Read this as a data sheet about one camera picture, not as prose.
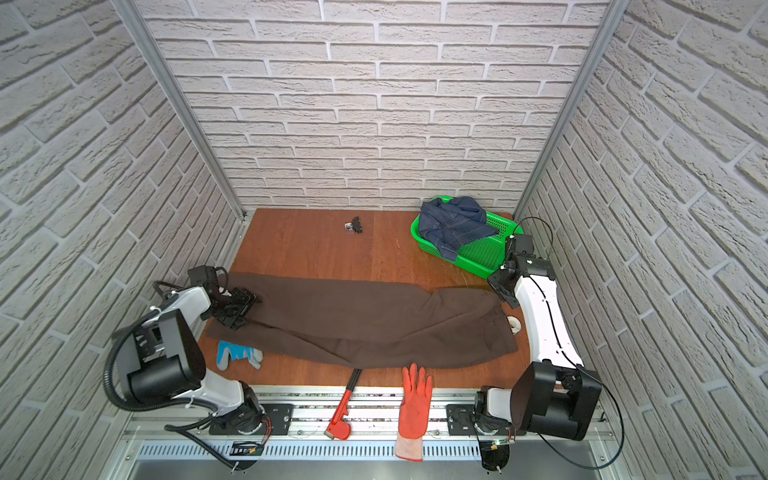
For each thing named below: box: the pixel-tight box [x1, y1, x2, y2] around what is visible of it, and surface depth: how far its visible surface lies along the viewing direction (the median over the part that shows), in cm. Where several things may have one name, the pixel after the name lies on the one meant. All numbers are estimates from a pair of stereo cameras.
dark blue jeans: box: [418, 197, 500, 261], surface depth 106 cm
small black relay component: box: [344, 216, 363, 233], surface depth 116 cm
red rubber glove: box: [396, 363, 433, 462], surface depth 76 cm
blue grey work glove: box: [216, 340, 264, 371], surface depth 84 cm
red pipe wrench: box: [324, 368, 362, 440], surface depth 75 cm
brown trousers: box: [206, 274, 519, 368], surface depth 87 cm
